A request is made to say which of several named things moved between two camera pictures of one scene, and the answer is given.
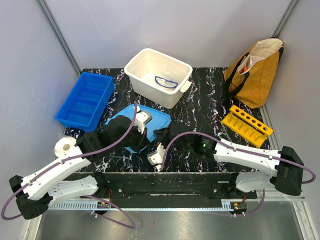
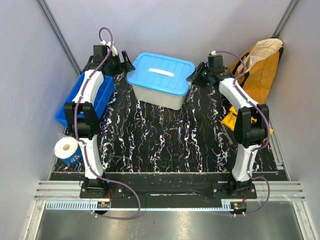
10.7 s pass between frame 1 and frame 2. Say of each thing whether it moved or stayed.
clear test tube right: stayed
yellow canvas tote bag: stayed
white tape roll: stayed
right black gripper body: moved
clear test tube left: stayed
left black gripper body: moved
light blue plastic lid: moved
